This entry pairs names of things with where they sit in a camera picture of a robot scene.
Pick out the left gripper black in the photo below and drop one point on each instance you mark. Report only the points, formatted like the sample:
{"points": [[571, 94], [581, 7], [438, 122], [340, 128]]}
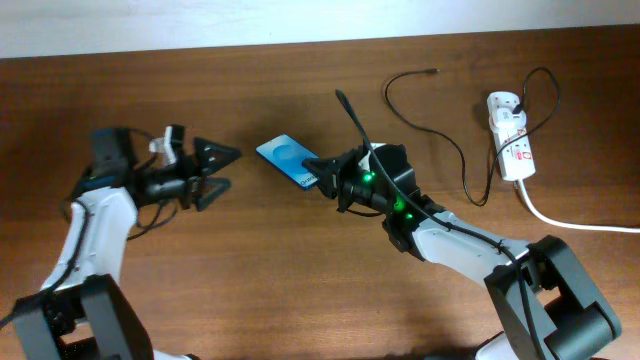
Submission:
{"points": [[205, 166]]}

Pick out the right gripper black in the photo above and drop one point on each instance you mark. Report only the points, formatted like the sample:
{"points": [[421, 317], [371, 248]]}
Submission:
{"points": [[338, 180]]}

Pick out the blue Galaxy smartphone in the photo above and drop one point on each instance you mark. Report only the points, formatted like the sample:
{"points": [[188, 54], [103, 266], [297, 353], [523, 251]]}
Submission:
{"points": [[287, 155]]}

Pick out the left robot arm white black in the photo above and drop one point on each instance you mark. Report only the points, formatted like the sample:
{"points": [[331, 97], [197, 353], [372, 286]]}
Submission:
{"points": [[80, 311]]}

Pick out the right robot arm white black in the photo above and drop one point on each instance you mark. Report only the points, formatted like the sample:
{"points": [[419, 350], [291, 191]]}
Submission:
{"points": [[548, 305]]}

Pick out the white charger adapter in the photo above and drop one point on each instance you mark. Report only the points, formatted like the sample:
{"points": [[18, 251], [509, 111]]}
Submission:
{"points": [[503, 119]]}

